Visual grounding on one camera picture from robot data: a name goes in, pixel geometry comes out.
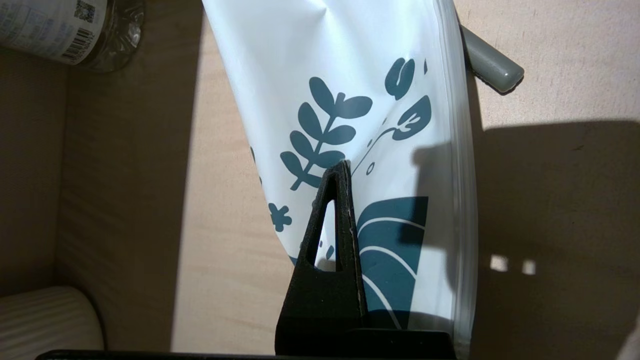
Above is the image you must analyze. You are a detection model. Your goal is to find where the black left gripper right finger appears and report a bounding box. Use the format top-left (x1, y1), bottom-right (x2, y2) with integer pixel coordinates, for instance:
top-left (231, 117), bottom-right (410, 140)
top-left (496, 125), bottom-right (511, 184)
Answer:
top-left (345, 160), bottom-right (369, 331)

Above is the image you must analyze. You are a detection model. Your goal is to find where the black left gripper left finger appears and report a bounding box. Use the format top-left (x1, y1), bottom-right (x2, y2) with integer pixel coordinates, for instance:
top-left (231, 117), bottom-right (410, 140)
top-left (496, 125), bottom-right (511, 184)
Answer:
top-left (274, 159), bottom-right (361, 357)

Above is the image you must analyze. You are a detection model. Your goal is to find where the blue patterned plastic bag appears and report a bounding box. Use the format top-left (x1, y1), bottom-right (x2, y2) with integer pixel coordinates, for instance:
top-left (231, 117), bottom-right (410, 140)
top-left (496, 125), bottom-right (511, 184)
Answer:
top-left (200, 0), bottom-right (479, 360)

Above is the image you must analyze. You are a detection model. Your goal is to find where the white toothbrush with dark head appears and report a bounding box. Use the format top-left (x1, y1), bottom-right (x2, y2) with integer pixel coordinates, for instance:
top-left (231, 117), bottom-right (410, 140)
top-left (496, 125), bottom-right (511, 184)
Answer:
top-left (459, 24), bottom-right (525, 95)

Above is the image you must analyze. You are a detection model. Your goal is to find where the beige wooden shelf cabinet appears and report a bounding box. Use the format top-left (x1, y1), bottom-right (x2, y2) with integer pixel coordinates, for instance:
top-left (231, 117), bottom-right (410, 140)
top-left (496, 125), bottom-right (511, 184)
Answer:
top-left (0, 0), bottom-right (640, 360)

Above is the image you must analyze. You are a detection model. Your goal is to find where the white ribbed ceramic mug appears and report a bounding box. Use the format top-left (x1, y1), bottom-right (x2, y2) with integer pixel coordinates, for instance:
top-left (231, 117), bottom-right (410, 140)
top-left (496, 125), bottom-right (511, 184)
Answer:
top-left (0, 285), bottom-right (106, 352)

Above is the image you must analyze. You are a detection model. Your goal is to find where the clear water bottle black cap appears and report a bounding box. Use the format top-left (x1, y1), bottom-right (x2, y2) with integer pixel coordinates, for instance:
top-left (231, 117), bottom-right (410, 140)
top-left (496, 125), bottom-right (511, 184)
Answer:
top-left (0, 0), bottom-right (147, 74)

